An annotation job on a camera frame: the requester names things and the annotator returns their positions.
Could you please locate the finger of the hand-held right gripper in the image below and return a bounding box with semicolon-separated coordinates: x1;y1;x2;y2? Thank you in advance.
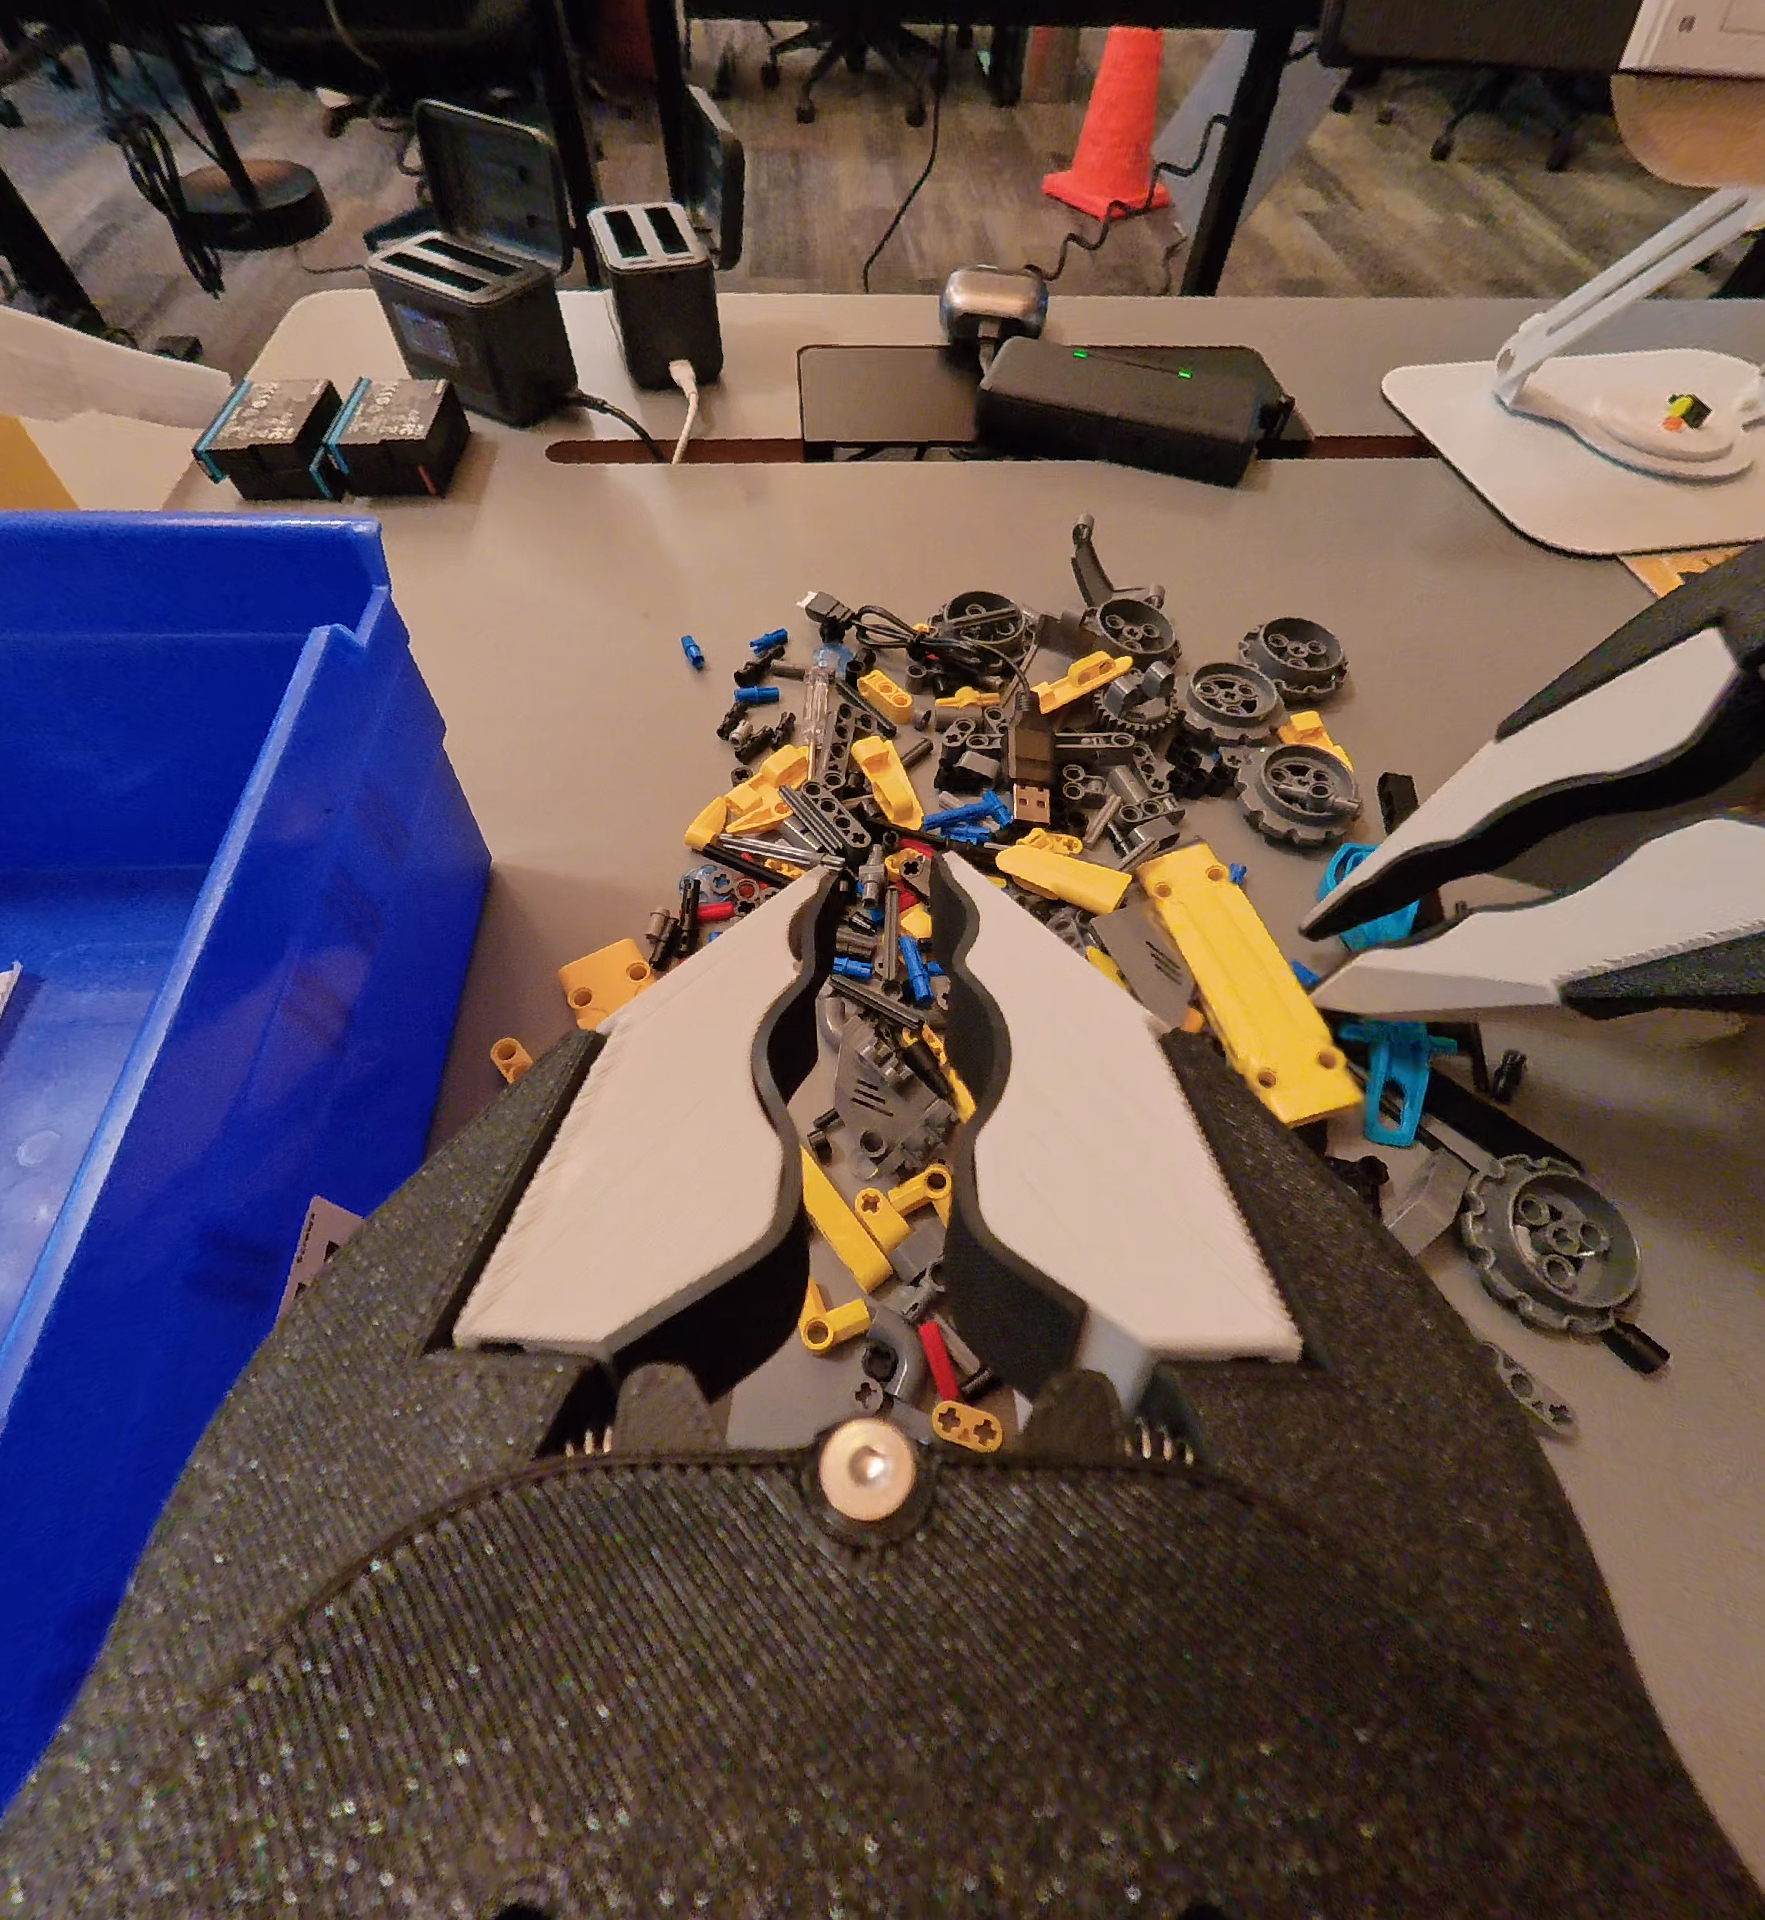
1308;815;1765;1021
1298;621;1765;948

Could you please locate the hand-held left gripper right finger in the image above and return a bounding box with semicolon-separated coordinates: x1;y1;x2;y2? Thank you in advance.
930;851;1305;1423

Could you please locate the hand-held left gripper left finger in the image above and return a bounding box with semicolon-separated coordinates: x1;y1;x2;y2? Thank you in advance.
451;863;845;1404

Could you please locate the pile of toy brick pieces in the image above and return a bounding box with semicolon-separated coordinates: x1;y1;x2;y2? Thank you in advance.
488;515;1676;1452

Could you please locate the dark grey toothed wheel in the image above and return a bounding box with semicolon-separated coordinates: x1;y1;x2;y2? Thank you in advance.
1459;1153;1646;1336

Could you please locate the yellow flat brick panel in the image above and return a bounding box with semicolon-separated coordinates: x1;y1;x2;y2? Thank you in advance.
1138;842;1369;1128
556;941;660;1032

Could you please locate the cyan brick separator tool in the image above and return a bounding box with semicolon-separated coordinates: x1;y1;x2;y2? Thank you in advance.
1316;842;1465;1152

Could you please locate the black power adapter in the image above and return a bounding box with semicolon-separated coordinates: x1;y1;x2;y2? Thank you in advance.
978;335;1299;491

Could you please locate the blue plastic storage bin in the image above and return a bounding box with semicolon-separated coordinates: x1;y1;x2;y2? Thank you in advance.
0;509;494;1861

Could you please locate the background desk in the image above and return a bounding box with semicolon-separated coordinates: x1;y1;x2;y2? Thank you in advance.
1179;0;1299;298

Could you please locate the orange traffic cone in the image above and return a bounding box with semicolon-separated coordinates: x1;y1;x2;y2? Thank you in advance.
1044;26;1173;213

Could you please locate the black open-lid battery charger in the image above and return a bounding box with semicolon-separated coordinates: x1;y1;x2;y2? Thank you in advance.
364;95;580;431

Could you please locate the black two-slot battery charger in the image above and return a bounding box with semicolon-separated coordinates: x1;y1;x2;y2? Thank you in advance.
587;81;750;396

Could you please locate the black round stand base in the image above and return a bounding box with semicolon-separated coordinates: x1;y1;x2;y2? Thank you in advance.
116;111;333;294

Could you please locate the black charging cable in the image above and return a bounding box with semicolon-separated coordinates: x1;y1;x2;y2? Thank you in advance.
566;385;670;461

